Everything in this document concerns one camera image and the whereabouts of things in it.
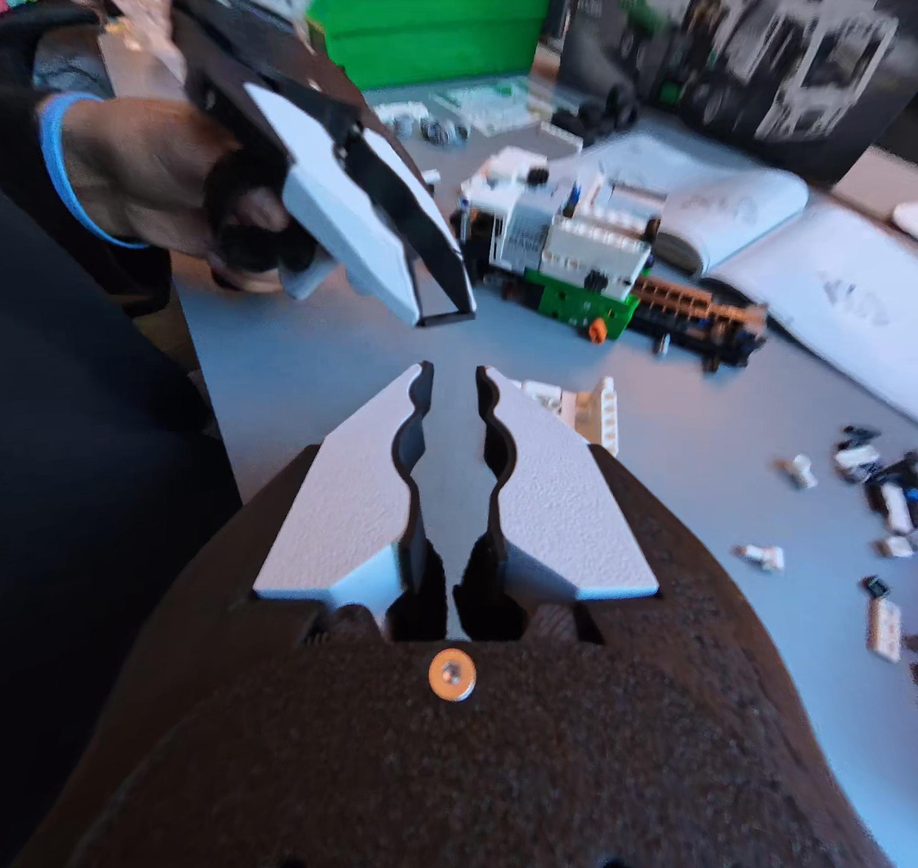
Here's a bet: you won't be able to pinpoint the white lego beam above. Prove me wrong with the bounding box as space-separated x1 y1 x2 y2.
539 121 588 154

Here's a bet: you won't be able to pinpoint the pile of dark lego pins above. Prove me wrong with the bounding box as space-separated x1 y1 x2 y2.
831 422 918 562

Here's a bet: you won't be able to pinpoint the white lego pin connector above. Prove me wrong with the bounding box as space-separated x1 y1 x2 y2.
776 453 820 490
733 542 787 572

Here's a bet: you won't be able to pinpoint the white lego cab assembly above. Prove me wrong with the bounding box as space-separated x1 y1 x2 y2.
518 375 623 458

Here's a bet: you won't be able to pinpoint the green printed sticker sheet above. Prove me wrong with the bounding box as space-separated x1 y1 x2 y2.
429 77 547 136

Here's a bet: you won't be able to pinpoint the white lego plate with holes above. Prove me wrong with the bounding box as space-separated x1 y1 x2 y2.
864 595 906 663

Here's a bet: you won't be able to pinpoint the person's left hand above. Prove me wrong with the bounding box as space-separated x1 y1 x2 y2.
59 95 296 297

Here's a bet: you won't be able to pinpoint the open instruction booklet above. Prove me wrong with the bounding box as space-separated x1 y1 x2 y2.
572 131 918 426

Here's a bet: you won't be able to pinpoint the green plastic bin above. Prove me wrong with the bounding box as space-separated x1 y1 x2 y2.
307 0 559 92

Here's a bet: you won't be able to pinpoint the blue wristband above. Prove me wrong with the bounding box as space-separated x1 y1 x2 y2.
36 90 150 252

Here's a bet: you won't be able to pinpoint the partly built lego truck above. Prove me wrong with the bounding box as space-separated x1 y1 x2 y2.
450 145 770 373

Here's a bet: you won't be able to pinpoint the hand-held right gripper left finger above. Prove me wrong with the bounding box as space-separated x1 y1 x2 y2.
251 361 436 639

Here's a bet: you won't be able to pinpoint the white lego connector block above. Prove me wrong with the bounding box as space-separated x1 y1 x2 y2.
372 102 418 139

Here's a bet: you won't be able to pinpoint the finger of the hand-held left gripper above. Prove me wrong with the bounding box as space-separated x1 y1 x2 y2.
242 81 423 329
359 124 479 320

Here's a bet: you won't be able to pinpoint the person's left forearm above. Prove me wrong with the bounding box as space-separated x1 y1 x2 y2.
0 7 176 318

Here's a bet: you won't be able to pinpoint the black lego set box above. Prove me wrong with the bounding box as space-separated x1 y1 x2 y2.
558 0 918 186

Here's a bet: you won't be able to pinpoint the pile of black lego tires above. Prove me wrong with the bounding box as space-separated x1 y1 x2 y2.
547 81 641 146

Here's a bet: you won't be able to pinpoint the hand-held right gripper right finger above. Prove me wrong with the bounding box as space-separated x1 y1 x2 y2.
475 364 661 639

